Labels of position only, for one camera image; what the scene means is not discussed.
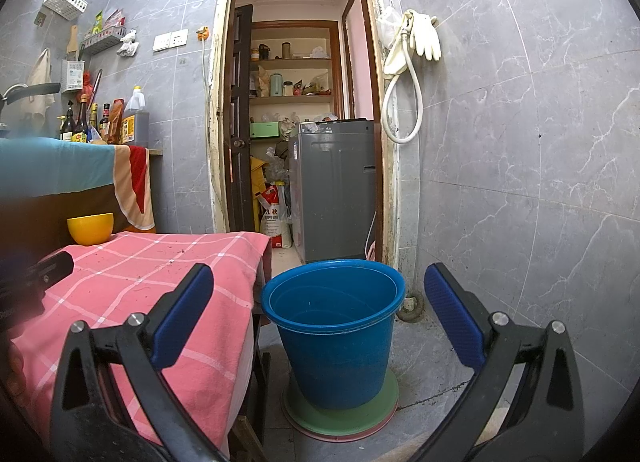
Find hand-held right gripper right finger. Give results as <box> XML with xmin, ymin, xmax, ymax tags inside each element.
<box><xmin>410</xmin><ymin>263</ymin><xmax>586</xmax><ymax>462</ymax></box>

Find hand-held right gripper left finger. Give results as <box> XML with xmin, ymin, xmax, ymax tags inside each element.
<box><xmin>49</xmin><ymin>263</ymin><xmax>232</xmax><ymax>462</ymax></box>

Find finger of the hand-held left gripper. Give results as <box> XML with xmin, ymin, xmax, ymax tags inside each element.
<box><xmin>25</xmin><ymin>251</ymin><xmax>75</xmax><ymax>293</ymax></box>

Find blue plastic bucket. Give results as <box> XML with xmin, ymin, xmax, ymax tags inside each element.
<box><xmin>260</xmin><ymin>259</ymin><xmax>407</xmax><ymax>410</ymax></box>

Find person's left hand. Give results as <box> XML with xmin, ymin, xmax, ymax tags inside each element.
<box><xmin>6</xmin><ymin>339</ymin><xmax>28</xmax><ymax>395</ymax></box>

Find grey floor drain pipe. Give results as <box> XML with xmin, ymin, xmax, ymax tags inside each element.
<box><xmin>397</xmin><ymin>295</ymin><xmax>426</xmax><ymax>321</ymax></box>

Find yellow bowl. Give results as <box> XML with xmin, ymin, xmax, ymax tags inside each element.
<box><xmin>67</xmin><ymin>213</ymin><xmax>115</xmax><ymax>246</ymax></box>

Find pink checked cloth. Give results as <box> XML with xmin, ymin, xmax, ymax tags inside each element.
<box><xmin>10</xmin><ymin>231</ymin><xmax>272</xmax><ymax>460</ymax></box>

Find colourful printed towel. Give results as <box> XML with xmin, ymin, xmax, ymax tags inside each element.
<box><xmin>0</xmin><ymin>137</ymin><xmax>156</xmax><ymax>268</ymax></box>

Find white red sack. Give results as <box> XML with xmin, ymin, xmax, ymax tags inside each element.
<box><xmin>258</xmin><ymin>182</ymin><xmax>293</xmax><ymax>249</ymax></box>

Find tall dark sauce bottle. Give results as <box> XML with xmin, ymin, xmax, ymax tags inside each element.
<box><xmin>72</xmin><ymin>93</ymin><xmax>91</xmax><ymax>144</ymax></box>

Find orange packet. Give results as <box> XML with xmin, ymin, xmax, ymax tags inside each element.
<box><xmin>110</xmin><ymin>99</ymin><xmax>126</xmax><ymax>144</ymax></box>

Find yellow bag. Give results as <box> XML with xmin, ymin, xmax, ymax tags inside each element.
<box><xmin>250</xmin><ymin>156</ymin><xmax>268</xmax><ymax>213</ymax></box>

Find grey washing machine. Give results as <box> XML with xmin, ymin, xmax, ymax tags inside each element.
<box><xmin>287</xmin><ymin>119</ymin><xmax>377</xmax><ymax>264</ymax></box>

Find black frying pan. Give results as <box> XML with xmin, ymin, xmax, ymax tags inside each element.
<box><xmin>0</xmin><ymin>82</ymin><xmax>62</xmax><ymax>108</ymax></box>

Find beige hanging towel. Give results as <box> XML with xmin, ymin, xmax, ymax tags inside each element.
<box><xmin>26</xmin><ymin>48</ymin><xmax>56</xmax><ymax>118</ymax></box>

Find labelled utensil holder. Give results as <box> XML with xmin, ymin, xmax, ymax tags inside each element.
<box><xmin>61</xmin><ymin>60</ymin><xmax>87</xmax><ymax>93</ymax></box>

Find dark wooden door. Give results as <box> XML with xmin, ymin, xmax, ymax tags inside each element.
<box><xmin>225</xmin><ymin>4</ymin><xmax>256</xmax><ymax>234</ymax></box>

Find white crumpled bag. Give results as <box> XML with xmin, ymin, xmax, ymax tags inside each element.
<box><xmin>116</xmin><ymin>30</ymin><xmax>139</xmax><ymax>58</ymax></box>

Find cream rubber gloves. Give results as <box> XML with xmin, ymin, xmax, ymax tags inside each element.
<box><xmin>409</xmin><ymin>12</ymin><xmax>442</xmax><ymax>62</ymax></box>

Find white plastic bag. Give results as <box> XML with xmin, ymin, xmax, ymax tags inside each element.
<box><xmin>377</xmin><ymin>6</ymin><xmax>405</xmax><ymax>49</ymax></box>

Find dark wooden table frame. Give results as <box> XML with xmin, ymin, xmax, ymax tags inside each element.
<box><xmin>235</xmin><ymin>312</ymin><xmax>273</xmax><ymax>462</ymax></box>

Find white hose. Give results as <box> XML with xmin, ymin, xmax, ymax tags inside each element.
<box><xmin>382</xmin><ymin>17</ymin><xmax>424</xmax><ymax>144</ymax></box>

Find grey wall shelf with packets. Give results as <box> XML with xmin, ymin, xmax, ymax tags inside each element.
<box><xmin>80</xmin><ymin>10</ymin><xmax>128</xmax><ymax>56</ymax></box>

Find white wall socket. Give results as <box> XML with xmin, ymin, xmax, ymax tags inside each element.
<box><xmin>152</xmin><ymin>28</ymin><xmax>190</xmax><ymax>52</ymax></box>

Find white wall basket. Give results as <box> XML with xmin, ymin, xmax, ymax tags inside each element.
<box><xmin>41</xmin><ymin>0</ymin><xmax>88</xmax><ymax>22</ymax></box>

